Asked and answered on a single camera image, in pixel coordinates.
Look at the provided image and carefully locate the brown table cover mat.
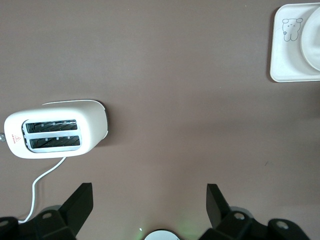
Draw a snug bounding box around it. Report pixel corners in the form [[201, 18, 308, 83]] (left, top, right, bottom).
[[0, 0, 320, 240]]

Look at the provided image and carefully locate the cream two-slot toaster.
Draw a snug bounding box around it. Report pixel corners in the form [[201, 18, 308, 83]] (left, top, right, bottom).
[[0, 99, 110, 160]]

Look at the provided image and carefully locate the cream rabbit print tray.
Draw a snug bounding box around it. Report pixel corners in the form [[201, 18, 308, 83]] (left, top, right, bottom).
[[269, 2, 320, 83]]

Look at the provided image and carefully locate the cream round plate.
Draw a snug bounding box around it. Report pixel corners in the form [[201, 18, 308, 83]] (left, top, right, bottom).
[[300, 4, 320, 73]]

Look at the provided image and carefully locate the white toaster power cable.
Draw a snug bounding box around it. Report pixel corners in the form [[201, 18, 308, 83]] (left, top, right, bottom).
[[17, 156, 68, 224]]

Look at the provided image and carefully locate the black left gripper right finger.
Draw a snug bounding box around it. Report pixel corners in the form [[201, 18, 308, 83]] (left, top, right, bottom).
[[199, 183, 311, 240]]

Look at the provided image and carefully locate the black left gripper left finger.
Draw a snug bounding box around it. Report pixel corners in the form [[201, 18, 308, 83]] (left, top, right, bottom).
[[18, 182, 94, 240]]

